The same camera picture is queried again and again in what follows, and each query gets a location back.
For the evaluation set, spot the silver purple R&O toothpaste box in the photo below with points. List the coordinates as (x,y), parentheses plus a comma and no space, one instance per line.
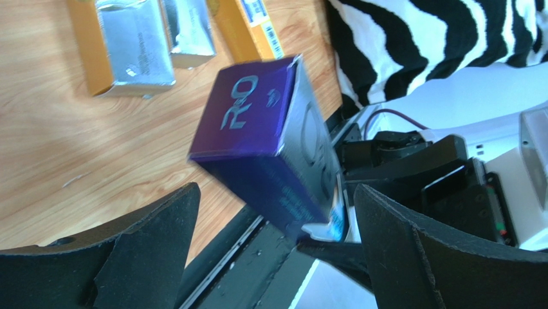
(262,135)

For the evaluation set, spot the silver gold toothpaste box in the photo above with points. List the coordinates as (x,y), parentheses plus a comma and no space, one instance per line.
(123,47)
(189,32)

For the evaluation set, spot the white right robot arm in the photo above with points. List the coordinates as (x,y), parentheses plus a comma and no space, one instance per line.
(484,140)

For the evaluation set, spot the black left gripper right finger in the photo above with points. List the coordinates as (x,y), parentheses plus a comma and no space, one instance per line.
(417,262)

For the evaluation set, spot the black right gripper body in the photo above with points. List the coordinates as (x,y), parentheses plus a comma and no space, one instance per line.
(437,179)

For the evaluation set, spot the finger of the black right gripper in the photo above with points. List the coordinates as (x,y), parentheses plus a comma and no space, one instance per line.
(348,258)

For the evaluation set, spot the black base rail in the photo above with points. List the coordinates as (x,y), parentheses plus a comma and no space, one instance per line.
(250,264)

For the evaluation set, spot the zebra print blanket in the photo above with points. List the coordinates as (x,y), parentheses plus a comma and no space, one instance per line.
(384,50)

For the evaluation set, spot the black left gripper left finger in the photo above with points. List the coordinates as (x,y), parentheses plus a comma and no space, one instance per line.
(134,261)

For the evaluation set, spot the orange toothpaste box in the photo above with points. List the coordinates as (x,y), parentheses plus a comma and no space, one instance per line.
(247,30)

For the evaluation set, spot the silver gold toothpaste box right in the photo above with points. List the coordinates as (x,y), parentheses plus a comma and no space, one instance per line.
(189,32)

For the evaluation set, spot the silver gold toothpaste box left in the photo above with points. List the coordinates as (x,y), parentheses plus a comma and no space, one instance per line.
(123,47)

